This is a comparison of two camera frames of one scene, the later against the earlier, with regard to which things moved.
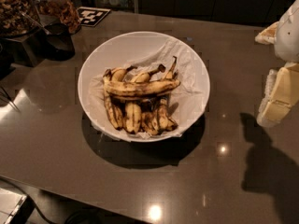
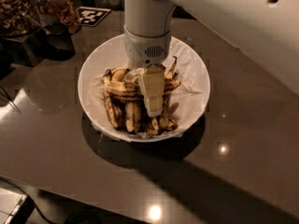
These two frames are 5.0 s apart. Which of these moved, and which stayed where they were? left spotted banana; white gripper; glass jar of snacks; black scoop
Moved: white gripper
Stayed: glass jar of snacks; black scoop; left spotted banana
